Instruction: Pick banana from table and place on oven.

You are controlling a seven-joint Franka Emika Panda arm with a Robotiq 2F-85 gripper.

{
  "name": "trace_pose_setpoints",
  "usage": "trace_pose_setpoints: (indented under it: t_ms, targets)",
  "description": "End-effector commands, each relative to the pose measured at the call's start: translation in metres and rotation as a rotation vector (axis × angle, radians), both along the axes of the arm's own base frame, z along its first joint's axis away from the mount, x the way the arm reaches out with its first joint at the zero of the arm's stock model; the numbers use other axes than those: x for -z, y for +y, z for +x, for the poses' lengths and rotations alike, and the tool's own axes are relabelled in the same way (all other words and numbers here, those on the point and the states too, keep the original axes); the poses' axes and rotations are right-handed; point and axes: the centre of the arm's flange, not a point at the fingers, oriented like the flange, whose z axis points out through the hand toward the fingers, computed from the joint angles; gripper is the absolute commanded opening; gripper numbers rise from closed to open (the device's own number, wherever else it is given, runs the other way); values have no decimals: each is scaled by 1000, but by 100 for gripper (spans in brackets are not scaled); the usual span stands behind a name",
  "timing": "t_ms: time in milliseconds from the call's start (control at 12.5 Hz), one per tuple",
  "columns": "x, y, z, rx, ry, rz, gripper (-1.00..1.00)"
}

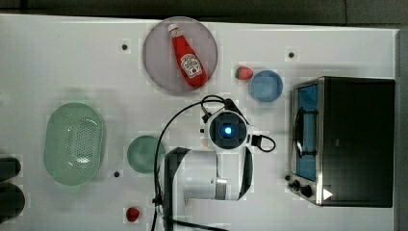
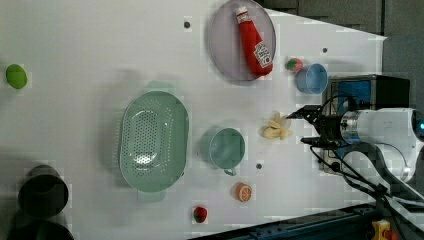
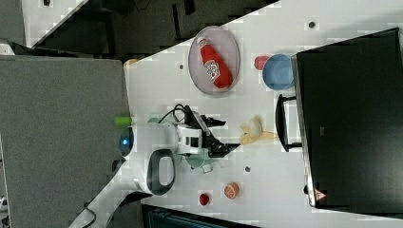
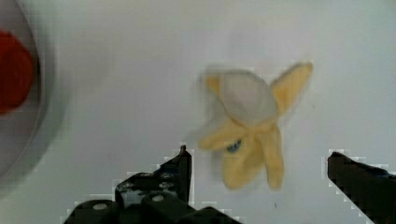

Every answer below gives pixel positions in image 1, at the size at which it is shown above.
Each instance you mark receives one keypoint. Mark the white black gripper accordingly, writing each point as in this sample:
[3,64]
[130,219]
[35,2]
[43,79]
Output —
[227,130]

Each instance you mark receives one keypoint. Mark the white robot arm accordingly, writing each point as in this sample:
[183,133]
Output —
[222,171]

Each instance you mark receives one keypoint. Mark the black steel toaster oven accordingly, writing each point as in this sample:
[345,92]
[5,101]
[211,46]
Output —
[343,141]

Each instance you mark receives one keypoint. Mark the blue bowl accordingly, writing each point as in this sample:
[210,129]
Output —
[266,86]

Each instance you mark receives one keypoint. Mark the toy strawberry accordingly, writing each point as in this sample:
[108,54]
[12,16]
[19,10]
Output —
[243,73]

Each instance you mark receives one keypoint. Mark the red ketchup bottle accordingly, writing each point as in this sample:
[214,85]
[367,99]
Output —
[190,66]

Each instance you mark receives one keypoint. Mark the green cup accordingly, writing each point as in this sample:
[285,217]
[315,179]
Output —
[141,153]

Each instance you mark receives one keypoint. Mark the grey round plate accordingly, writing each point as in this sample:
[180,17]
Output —
[160,61]

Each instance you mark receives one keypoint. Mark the small red toy fruit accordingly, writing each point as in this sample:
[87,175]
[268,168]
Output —
[132,214]

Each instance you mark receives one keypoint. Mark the green perforated colander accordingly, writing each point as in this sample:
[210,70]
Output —
[74,144]

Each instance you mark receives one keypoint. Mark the black cylinder container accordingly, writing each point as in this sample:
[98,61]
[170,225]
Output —
[12,201]
[9,168]

